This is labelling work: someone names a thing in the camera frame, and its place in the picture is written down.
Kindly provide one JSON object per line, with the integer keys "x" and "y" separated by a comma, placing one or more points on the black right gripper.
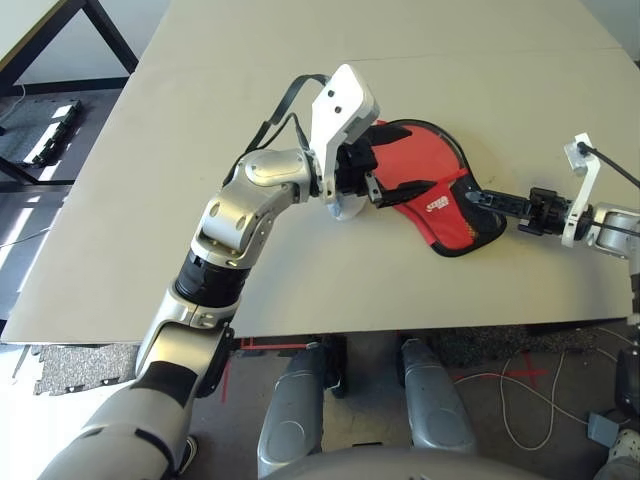
{"x": 545, "y": 212}

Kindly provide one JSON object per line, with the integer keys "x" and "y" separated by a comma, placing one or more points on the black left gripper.
{"x": 355, "y": 167}

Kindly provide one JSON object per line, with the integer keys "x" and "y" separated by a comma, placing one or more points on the red black paddle case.
{"x": 425, "y": 160}

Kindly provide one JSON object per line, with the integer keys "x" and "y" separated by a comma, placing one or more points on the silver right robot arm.
{"x": 617, "y": 227}

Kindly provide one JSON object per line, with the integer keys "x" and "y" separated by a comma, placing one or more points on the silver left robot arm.
{"x": 235, "y": 215}

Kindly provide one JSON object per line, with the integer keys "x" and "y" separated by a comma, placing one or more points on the dark speckled foam mat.
{"x": 475, "y": 347}

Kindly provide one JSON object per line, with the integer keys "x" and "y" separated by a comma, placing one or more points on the grey robot right leg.
{"x": 435, "y": 400}

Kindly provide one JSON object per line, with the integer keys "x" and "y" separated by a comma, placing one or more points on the grey robot leg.
{"x": 435, "y": 400}
{"x": 290, "y": 410}

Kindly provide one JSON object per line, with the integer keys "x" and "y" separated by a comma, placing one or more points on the grey foot pedal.
{"x": 605, "y": 429}

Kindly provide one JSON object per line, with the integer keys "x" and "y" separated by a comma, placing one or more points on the grey robot left leg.
{"x": 290, "y": 410}

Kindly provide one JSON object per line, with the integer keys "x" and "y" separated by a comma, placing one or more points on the white perforated shoe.
{"x": 622, "y": 450}

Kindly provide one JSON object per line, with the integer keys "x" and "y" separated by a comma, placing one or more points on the grey robot torso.
{"x": 400, "y": 465}

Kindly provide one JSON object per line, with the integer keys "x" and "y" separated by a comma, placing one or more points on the black white sneaker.
{"x": 189, "y": 452}

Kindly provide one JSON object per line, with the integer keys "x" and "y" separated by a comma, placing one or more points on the speckled grey foam mat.
{"x": 75, "y": 367}

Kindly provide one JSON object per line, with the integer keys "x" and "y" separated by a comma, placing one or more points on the pale side table top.
{"x": 30, "y": 25}

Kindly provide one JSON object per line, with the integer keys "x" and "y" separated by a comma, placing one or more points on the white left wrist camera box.
{"x": 340, "y": 105}

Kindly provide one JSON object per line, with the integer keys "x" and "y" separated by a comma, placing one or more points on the black support post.
{"x": 336, "y": 370}

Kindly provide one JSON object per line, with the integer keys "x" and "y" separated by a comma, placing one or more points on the black metal table frame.
{"x": 112, "y": 40}

